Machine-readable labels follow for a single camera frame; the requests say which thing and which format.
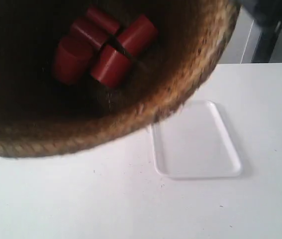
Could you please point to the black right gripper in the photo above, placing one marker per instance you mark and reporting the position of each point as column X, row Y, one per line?
column 266, row 14

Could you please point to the brown woven basket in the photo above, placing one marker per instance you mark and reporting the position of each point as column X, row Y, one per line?
column 41, row 117

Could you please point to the red cylinder right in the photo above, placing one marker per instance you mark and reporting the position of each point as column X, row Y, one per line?
column 139, row 35

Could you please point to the red cylinder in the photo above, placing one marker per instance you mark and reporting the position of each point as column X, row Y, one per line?
column 72, row 58
column 139, row 35
column 85, row 30
column 103, row 20
column 110, row 67

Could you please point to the red cylinder top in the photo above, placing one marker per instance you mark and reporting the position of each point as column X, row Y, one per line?
column 103, row 20

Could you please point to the red cylinder bottom centre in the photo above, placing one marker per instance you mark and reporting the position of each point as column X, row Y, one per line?
column 110, row 67

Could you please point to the red cylinder upper left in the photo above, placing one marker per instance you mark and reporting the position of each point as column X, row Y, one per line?
column 85, row 30

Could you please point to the red cylinder lower left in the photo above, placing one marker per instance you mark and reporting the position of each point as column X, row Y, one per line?
column 72, row 58

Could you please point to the white rectangular plastic tray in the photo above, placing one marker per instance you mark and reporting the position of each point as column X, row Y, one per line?
column 194, row 144

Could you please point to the dark vertical post background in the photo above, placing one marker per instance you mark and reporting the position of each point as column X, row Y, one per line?
column 266, row 43

